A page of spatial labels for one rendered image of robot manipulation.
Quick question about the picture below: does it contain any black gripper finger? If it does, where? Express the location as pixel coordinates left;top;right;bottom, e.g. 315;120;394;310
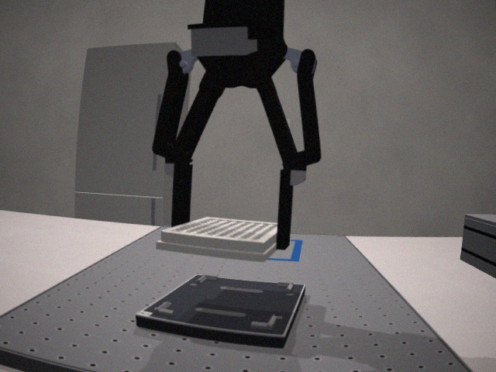
152;49;229;227
244;47;321;250

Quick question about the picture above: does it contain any blue tape outline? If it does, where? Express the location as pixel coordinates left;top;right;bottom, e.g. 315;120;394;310
268;239;302;261

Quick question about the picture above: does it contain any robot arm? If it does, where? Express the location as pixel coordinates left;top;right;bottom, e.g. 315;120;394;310
188;19;274;57

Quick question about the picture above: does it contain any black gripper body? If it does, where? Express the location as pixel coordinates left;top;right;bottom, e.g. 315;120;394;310
203;0;288;88

